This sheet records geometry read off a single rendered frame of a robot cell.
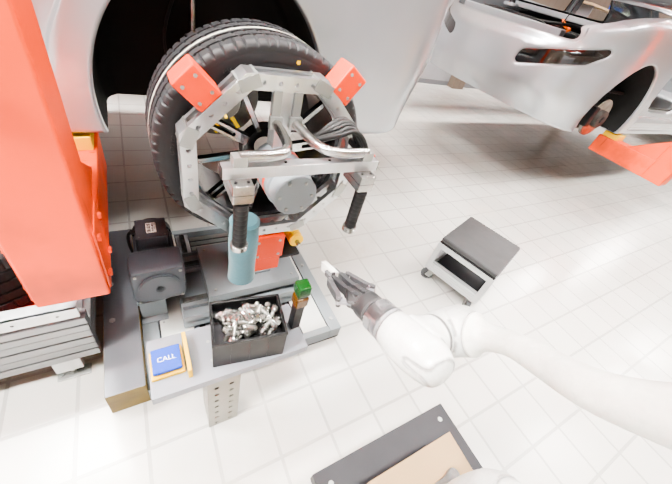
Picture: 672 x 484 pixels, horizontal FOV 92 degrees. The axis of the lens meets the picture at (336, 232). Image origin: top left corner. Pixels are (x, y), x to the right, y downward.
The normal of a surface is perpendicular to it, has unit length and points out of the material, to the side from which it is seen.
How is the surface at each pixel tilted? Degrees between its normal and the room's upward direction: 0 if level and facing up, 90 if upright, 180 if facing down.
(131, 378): 0
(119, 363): 0
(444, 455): 3
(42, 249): 90
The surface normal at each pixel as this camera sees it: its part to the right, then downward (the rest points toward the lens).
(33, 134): 0.45, 0.65
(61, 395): 0.23, -0.74
